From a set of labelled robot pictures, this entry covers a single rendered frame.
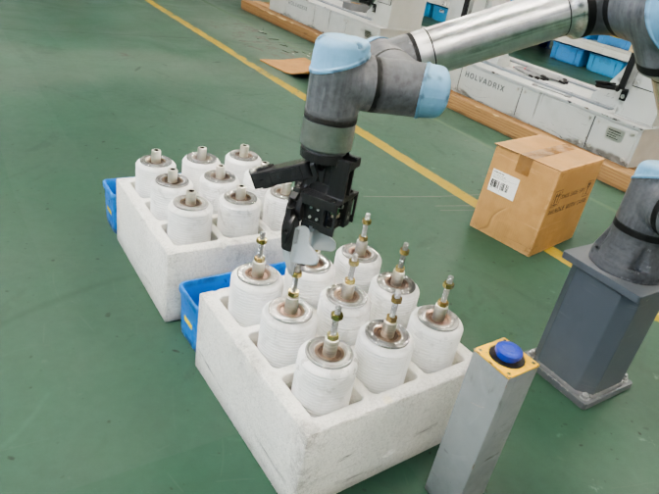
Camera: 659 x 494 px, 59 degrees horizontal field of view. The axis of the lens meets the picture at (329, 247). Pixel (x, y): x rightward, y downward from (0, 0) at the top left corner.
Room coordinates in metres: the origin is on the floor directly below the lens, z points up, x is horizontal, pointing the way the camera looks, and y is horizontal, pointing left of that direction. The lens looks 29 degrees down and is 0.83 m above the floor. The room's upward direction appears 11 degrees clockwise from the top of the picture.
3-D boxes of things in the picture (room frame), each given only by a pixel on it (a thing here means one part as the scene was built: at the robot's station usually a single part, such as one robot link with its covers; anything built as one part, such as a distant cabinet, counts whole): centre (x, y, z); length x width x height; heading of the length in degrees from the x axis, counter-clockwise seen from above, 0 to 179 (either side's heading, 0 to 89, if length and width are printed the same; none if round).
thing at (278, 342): (0.81, 0.04, 0.16); 0.10 x 0.10 x 0.18
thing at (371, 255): (1.05, -0.06, 0.25); 0.08 x 0.08 x 0.01
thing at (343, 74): (0.80, 0.03, 0.65); 0.09 x 0.08 x 0.11; 105
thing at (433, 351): (0.86, -0.21, 0.16); 0.10 x 0.10 x 0.18
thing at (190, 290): (1.07, 0.15, 0.06); 0.30 x 0.11 x 0.12; 129
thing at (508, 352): (0.70, -0.29, 0.32); 0.04 x 0.04 x 0.02
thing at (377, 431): (0.88, -0.05, 0.09); 0.39 x 0.39 x 0.18; 39
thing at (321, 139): (0.80, 0.03, 0.57); 0.08 x 0.08 x 0.05
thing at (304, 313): (0.81, 0.04, 0.25); 0.08 x 0.08 x 0.01
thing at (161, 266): (1.30, 0.29, 0.09); 0.39 x 0.39 x 0.18; 37
